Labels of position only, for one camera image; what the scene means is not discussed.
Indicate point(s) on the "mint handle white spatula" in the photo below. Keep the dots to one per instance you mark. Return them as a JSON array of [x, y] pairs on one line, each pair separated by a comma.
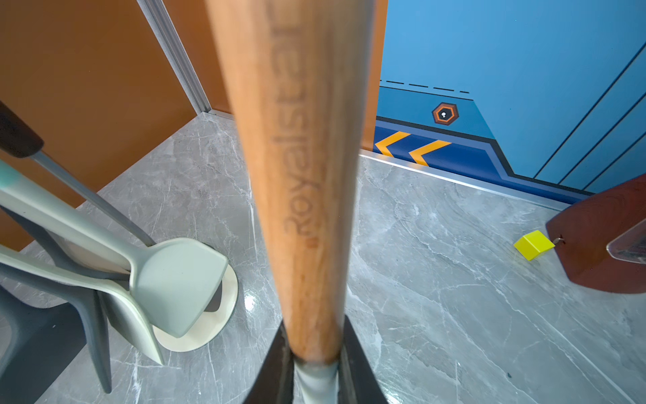
[[173, 281]]

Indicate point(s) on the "mint handle grey turner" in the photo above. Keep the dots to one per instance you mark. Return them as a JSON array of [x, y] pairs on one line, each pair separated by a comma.
[[43, 342]]

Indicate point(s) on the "wooden handle white spatula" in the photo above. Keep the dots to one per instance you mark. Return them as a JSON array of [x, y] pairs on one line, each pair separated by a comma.
[[296, 76]]

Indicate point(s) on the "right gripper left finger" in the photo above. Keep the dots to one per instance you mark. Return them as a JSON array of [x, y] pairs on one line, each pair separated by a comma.
[[275, 380]]

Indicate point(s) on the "white utensil rack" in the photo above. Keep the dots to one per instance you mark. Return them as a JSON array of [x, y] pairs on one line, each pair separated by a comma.
[[210, 323]]

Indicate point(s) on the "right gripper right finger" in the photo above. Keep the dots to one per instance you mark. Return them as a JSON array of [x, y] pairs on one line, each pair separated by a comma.
[[357, 382]]

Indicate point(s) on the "dark red metronome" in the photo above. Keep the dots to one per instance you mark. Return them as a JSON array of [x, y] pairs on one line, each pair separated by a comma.
[[588, 226]]

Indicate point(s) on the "black handle metal utensil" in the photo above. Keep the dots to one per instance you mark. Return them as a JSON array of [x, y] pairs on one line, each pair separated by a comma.
[[20, 141]]

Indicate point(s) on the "mint handle grey spatula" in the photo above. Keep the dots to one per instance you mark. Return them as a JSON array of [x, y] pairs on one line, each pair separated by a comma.
[[99, 303]]

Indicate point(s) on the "yellow green cube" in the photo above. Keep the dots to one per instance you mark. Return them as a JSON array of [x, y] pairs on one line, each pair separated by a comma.
[[533, 245]]

